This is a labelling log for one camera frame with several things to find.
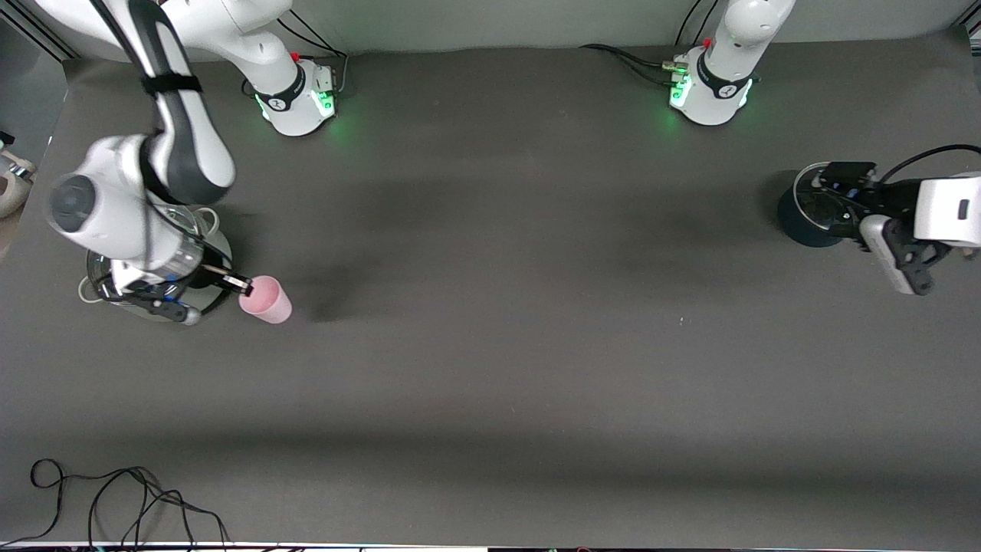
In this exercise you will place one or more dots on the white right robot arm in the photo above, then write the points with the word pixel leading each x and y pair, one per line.
pixel 115 207

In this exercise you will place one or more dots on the dark blue saucepan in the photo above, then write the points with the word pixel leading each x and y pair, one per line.
pixel 797 222

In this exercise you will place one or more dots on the pale green cooking pot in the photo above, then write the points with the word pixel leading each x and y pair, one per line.
pixel 224 253

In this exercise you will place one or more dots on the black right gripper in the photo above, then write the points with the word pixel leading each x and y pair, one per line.
pixel 201 277

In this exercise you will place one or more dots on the pink plastic cup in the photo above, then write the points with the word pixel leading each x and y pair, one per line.
pixel 268 303

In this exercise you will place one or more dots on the glass lid with blue knob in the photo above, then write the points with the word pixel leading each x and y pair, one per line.
pixel 808 201

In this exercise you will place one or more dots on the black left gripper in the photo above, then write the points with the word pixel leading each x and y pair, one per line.
pixel 894 196

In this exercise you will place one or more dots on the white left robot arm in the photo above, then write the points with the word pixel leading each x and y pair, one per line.
pixel 724 84

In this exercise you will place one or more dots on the beige chair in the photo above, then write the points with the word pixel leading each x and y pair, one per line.
pixel 11 195

